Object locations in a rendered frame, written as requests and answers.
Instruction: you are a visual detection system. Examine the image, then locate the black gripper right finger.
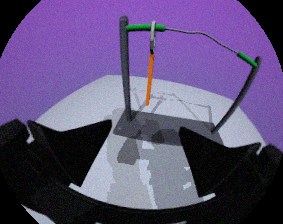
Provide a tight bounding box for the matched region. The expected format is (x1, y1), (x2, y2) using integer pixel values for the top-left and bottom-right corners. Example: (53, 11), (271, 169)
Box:
(178, 127), (262, 197)

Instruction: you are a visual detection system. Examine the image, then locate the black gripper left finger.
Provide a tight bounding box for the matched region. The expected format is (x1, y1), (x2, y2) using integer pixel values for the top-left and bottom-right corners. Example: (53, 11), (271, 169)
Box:
(28, 119), (113, 188)

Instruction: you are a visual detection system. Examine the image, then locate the orange handle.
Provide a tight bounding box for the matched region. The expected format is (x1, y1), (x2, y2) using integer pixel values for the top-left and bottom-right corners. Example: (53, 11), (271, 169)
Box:
(146, 20), (157, 105)

